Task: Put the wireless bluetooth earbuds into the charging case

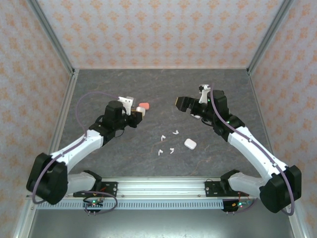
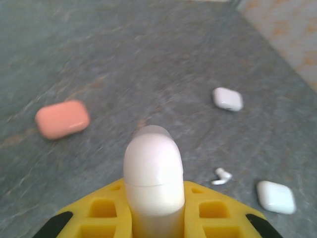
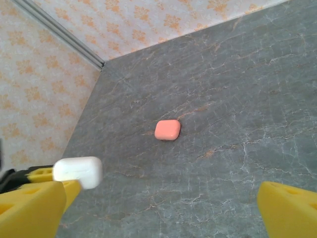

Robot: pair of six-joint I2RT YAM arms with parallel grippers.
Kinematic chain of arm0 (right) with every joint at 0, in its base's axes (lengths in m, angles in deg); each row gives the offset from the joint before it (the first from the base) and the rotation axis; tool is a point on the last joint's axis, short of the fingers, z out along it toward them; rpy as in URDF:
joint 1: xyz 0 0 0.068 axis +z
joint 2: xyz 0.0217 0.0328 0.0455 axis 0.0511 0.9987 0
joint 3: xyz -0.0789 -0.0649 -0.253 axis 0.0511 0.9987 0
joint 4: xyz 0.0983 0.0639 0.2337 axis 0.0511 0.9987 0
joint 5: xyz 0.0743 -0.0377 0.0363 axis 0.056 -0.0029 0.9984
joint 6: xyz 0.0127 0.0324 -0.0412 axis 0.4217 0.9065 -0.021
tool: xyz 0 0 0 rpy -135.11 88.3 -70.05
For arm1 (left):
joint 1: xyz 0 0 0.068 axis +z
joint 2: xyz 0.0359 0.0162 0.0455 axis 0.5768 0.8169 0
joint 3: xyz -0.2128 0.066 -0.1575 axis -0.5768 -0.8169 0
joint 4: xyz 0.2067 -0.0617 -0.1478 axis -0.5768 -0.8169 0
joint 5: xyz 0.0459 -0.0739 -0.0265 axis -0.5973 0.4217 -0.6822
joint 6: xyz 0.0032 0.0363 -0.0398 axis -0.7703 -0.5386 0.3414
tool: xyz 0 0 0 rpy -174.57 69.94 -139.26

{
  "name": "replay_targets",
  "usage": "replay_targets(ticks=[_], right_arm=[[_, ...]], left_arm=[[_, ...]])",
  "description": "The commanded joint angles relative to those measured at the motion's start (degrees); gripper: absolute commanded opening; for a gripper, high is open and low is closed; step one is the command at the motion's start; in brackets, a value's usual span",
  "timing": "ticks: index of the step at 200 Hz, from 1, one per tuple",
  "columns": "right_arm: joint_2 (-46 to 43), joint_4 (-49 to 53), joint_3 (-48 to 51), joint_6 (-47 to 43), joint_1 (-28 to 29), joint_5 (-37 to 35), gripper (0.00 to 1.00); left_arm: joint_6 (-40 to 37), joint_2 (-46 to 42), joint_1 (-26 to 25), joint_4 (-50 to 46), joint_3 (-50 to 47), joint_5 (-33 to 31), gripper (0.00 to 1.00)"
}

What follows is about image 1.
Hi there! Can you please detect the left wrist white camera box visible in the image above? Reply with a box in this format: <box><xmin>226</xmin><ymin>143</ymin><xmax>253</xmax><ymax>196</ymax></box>
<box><xmin>117</xmin><ymin>96</ymin><xmax>136</xmax><ymax>116</ymax></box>

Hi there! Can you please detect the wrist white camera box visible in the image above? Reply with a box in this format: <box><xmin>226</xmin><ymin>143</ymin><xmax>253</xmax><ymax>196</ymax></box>
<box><xmin>199</xmin><ymin>84</ymin><xmax>212</xmax><ymax>104</ymax></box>
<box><xmin>117</xmin><ymin>96</ymin><xmax>136</xmax><ymax>116</ymax></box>

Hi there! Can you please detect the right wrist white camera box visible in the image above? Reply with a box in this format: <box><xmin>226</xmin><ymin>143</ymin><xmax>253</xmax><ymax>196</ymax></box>
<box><xmin>199</xmin><ymin>84</ymin><xmax>212</xmax><ymax>104</ymax></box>

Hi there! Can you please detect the aluminium side rail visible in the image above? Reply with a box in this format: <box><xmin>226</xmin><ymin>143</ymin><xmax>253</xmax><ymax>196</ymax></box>
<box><xmin>247</xmin><ymin>69</ymin><xmax>283</xmax><ymax>179</ymax></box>
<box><xmin>39</xmin><ymin>69</ymin><xmax>80</xmax><ymax>179</ymax></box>

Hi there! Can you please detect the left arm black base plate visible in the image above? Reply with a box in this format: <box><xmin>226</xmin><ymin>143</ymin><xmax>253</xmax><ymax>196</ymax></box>
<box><xmin>73</xmin><ymin>181</ymin><xmax>118</xmax><ymax>198</ymax></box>

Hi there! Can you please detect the aluminium mounting rail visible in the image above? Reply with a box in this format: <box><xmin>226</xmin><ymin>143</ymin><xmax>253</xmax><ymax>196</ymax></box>
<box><xmin>26</xmin><ymin>177</ymin><xmax>263</xmax><ymax>199</ymax></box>

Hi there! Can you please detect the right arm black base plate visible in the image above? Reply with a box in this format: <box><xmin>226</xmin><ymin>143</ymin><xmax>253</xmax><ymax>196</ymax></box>
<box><xmin>205</xmin><ymin>180</ymin><xmax>248</xmax><ymax>198</ymax></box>

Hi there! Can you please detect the aluminium corner post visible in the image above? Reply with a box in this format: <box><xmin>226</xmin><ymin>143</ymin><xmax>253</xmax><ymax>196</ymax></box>
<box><xmin>247</xmin><ymin>0</ymin><xmax>295</xmax><ymax>75</ymax></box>
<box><xmin>26</xmin><ymin>0</ymin><xmax>76</xmax><ymax>75</ymax></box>

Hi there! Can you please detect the slotted grey cable duct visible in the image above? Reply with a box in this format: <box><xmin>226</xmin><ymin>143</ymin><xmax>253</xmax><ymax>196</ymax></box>
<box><xmin>37</xmin><ymin>200</ymin><xmax>225</xmax><ymax>210</ymax></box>

